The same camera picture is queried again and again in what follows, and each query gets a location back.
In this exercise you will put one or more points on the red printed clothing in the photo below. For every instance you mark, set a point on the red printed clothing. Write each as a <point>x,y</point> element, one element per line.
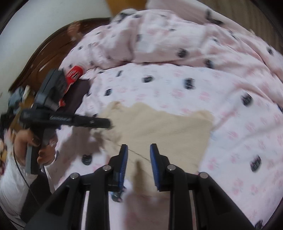
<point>75,71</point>

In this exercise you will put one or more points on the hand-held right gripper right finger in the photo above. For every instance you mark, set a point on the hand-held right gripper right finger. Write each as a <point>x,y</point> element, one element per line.
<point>154,168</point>

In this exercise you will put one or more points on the pink cat print quilt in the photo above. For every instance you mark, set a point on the pink cat print quilt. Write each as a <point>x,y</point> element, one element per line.
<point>176,33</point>

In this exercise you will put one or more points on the dark wooden headboard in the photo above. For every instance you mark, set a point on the dark wooden headboard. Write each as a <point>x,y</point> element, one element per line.
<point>44,57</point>

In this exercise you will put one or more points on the beige knit sweater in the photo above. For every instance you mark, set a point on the beige knit sweater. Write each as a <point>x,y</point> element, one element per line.
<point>165,132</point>

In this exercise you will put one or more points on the person's left hand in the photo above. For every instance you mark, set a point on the person's left hand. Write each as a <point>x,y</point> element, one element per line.
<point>21,146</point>

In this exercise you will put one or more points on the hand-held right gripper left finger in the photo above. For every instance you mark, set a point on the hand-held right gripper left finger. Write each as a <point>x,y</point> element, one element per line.
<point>122,165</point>

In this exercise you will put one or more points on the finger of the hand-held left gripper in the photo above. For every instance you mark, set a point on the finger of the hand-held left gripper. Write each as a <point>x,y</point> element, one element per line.
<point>92,121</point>

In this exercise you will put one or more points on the blue grey clothing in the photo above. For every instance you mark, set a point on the blue grey clothing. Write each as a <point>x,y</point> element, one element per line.
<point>16,97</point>

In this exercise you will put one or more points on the dark purple clothing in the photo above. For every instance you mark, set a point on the dark purple clothing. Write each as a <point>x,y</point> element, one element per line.
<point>77,95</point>

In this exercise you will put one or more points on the orange wooden wardrobe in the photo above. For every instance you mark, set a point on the orange wooden wardrobe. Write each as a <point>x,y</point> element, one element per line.
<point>126,6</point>

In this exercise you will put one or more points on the pink cat print bed sheet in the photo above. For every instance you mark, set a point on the pink cat print bed sheet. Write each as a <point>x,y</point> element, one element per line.
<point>232,132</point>

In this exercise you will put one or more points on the tan plastic figure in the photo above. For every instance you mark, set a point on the tan plastic figure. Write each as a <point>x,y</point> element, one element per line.
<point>74,31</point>

